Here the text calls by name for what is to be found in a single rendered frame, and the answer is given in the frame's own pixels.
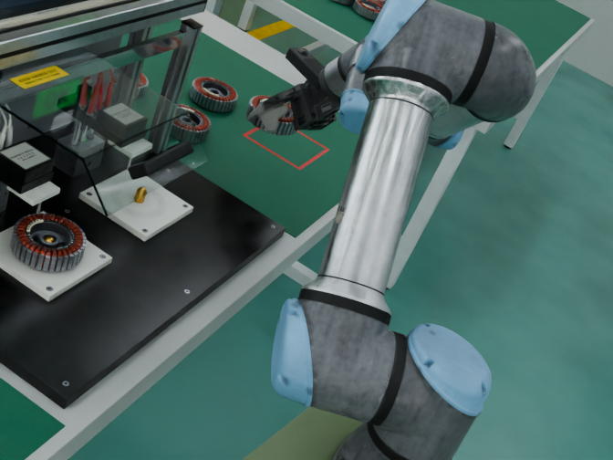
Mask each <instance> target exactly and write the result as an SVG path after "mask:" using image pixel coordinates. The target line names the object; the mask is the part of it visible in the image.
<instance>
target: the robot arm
mask: <svg viewBox="0 0 613 460"><path fill-rule="evenodd" d="M286 59H287V60H288V61H289V62H290V63H291V64H292V65H293V66H294V67H295V68H296V69H297V70H298V71H299V72H300V73H301V74H302V75H303V76H304V77H305V78H306V79H307V80H306V81H305V83H300V84H297V85H295V86H294V87H292V88H290V89H288V90H285V91H282V92H279V93H277V94H275V95H274V96H272V97H271V98H269V99H267V100H265V101H264V102H263V103H262V104H260V105H259V106H258V107H256V108H255V109H254V110H253V111H252V112H251V114H250V115H249V116H248V117H247V121H250V120H253V119H256V118H258V117H259V118H260V120H261V122H262V123H263V124H264V125H265V127H266V129H267V130H268V131H275V130H276V129H277V124H278V119H279V118H280V117H282V116H284V115H286V114H287V112H288V106H287V104H286V103H287V102H288V101H289V100H290V103H291V104H290V105H291V108H292V111H293V117H294V119H293V120H292V122H293V125H294V128H295V131H298V130H310V131H313V130H322V129H324V128H325V127H326V126H328V125H329V124H331V123H332V122H334V121H335V120H337V116H336V113H337V112H338V111H339V119H340V122H341V124H342V125H343V126H344V127H345V128H346V129H347V130H349V131H351V132H354V133H357V134H359V137H358V143H357V146H356V150H355V152H354V155H353V159H352V162H351V164H350V168H349V171H348V177H347V180H346V183H345V186H344V189H343V193H342V195H341V198H340V202H339V205H338V210H337V213H336V216H335V220H334V223H333V226H332V229H331V232H330V236H329V239H328V241H327V247H326V251H325V254H324V256H323V260H322V263H321V266H320V269H319V272H318V275H317V278H316V279H315V280H313V281H311V282H309V283H308V284H306V285H304V286H302V287H301V290H300V293H299V297H298V299H296V298H292V299H291V298H289V299H287V300H286V301H285V303H284V305H283V307H282V309H281V312H280V317H279V320H278V322H277V326H276V331H275V340H274V346H273V352H272V360H271V382H272V385H273V387H274V389H275V391H276V392H277V393H278V394H279V395H281V396H283V397H285V398H287V399H290V400H293V401H296V402H298V403H302V404H303V405H304V406H305V407H309V406H311V407H315V408H318V409H320V410H324V411H327V412H330V413H335V414H338V415H342V416H345V417H347V418H351V419H354V420H357V421H361V422H363V424H362V425H360V426H359V427H358V428H357V429H356V430H355V431H353V432H352V433H351V434H350V435H349V436H348V437H346V438H345V439H344V440H343V442H342V443H341V444H340V446H339V448H338V450H337V452H336V454H335V456H334V458H333V460H452V458H453V457H454V455H455V453H456V452H457V450H458V448H459V446H460V445H461V443H462V440H463V439H464V437H465V436H466V435H467V433H468V431H469V429H470V428H471V426H472V424H473V422H474V420H475V418H476V417H477V415H479V414H480V413H481V412H482V410H483V404H484V402H485V400H486V398H487V396H488V394H489V392H490V390H491V388H492V374H491V372H490V369H489V367H488V365H487V363H486V361H485V360H484V358H483V356H482V355H481V354H480V352H479V351H478V350H476V349H475V348H474V346H473V345H472V344H471V343H470V342H468V341H467V340H466V339H464V338H463V337H462V336H460V335H459V334H457V333H455V332H454V331H452V330H450V329H447V328H445V327H443V326H440V325H436V324H431V323H425V324H424V325H423V324H420V325H417V326H416V327H415V328H414V329H412V330H411V331H410V333H409V335H408V336H407V335H404V334H401V333H398V332H395V331H392V330H389V324H390V319H391V311H390V309H389V307H388V305H387V303H386V301H385V298H384V295H385V291H386V288H387V285H388V281H389V278H390V272H391V269H392V266H393V262H394V259H395V255H396V252H397V249H398V245H399V242H400V237H401V233H402V230H403V226H404V223H405V220H406V216H407V213H408V210H409V207H410V200H411V197H412V194H413V191H414V187H415V184H416V181H417V178H418V174H419V170H420V167H421V162H422V158H423V155H424V152H425V148H426V145H427V143H429V144H430V145H431V146H433V147H437V148H438V147H440V148H443V149H446V150H451V149H453V148H455V147H456V145H457V144H458V143H459V141H460V140H461V138H462V135H463V133H464V130H466V129H468V128H471V127H472V126H474V125H477V124H479V123H481V122H484V121H485V122H500V121H503V120H508V119H510V118H512V117H513V116H515V115H516V114H518V113H519V112H520V111H522V110H523V109H524V108H525V107H526V105H527V104H528V103H529V101H530V99H531V98H532V97H533V94H534V92H535V83H536V73H535V63H534V61H533V59H532V56H531V54H530V52H529V50H528V48H527V47H526V46H525V44H524V42H523V41H522V40H521V39H520V38H519V37H518V36H517V35H516V34H515V33H514V32H512V31H511V30H509V29H508V28H506V27H504V26H502V25H499V24H496V23H495V22H491V21H488V20H485V19H483V18H480V17H478V16H474V15H471V14H469V13H466V12H463V11H462V10H459V9H456V8H453V7H451V6H448V5H445V4H442V3H439V2H436V1H434V0H387V1H386V3H385V5H384V6H383V7H382V9H381V10H380V12H379V15H378V17H377V19H376V21H375V23H374V24H373V26H372V28H371V29H370V31H369V34H368V35H366V36H365V38H363V39H362V40H361V41H359V42H358V43H357V44H356V45H355V46H353V47H352V48H350V49H349V50H347V51H346V52H345V53H343V54H342V55H340V56H339V57H337V58H335V59H334V60H333V61H331V62H330V63H328V64H327V66H326V67H324V66H323V65H322V64H321V63H320V62H319V61H318V60H317V59H316V58H315V57H314V56H313V55H312V54H310V53H309V52H308V51H307V50H306V49H305V48H296V47H291V48H289V49H288V51H287V53H286Z"/></svg>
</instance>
